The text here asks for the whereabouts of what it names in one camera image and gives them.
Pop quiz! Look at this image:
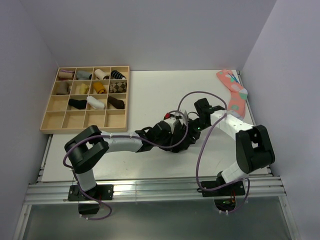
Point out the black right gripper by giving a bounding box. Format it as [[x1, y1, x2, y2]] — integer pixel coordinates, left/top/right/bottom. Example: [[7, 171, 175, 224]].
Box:
[[179, 117, 210, 147]]

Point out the pale yellow rolled sock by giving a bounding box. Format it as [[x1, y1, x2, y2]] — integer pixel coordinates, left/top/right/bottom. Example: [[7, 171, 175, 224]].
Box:
[[78, 83, 90, 95]]

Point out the dark brown rolled sock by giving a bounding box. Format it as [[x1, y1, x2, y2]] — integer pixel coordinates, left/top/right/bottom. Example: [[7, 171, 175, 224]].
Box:
[[107, 96, 125, 110]]

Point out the mustard yellow rolled sock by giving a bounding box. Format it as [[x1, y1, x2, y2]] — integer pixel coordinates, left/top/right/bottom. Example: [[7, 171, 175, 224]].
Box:
[[93, 81, 107, 94]]

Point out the brown checkered rolled sock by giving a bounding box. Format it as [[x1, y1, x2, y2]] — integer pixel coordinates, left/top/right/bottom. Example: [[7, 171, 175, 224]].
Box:
[[109, 81, 127, 94]]

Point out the black white striped sock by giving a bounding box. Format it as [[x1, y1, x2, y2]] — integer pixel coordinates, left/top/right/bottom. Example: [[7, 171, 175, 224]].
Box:
[[110, 70, 126, 80]]

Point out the white rolled sock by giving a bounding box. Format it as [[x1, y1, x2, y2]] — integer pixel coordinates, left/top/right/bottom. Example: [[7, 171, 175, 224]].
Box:
[[86, 96, 106, 110]]

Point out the taupe rolled sock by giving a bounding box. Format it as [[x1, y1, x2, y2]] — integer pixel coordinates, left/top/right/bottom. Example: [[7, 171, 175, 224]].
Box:
[[56, 82, 70, 95]]

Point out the wooden compartment tray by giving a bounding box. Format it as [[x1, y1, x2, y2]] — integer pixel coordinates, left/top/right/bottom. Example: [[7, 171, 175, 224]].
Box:
[[40, 66, 131, 134]]

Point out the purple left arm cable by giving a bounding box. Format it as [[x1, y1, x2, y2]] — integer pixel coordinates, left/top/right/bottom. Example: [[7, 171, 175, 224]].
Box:
[[62, 109, 189, 221]]

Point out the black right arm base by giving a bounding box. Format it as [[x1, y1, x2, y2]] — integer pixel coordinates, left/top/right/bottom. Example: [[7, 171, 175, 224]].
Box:
[[197, 179, 247, 212]]

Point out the grey rolled sock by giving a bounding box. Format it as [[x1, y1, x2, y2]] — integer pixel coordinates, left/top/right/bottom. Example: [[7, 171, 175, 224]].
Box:
[[76, 70, 92, 80]]

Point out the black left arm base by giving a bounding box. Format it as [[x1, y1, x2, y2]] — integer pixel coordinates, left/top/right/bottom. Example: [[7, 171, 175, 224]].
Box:
[[67, 184, 114, 216]]

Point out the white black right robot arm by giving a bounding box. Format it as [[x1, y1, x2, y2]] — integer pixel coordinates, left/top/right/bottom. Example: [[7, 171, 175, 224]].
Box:
[[191, 98, 275, 195]]

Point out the pink patterned sock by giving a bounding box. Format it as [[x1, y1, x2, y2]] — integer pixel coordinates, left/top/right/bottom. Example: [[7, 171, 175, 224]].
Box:
[[216, 69, 248, 120]]

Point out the aluminium frame rail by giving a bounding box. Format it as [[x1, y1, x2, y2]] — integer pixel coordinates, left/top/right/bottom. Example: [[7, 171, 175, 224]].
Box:
[[23, 134, 287, 205]]

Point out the cream rolled sock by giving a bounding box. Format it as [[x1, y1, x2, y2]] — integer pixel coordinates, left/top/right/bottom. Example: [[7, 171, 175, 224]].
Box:
[[94, 69, 110, 80]]

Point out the beige purple rolled sock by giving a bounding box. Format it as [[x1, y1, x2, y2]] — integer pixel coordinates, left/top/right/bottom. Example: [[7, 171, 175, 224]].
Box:
[[58, 69, 75, 80]]

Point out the black rolled sock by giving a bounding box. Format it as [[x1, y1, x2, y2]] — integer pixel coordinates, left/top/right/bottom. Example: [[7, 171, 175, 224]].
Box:
[[68, 98, 87, 110]]

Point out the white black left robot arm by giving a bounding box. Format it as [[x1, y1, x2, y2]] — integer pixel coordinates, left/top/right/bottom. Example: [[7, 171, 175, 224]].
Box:
[[64, 117, 195, 200]]

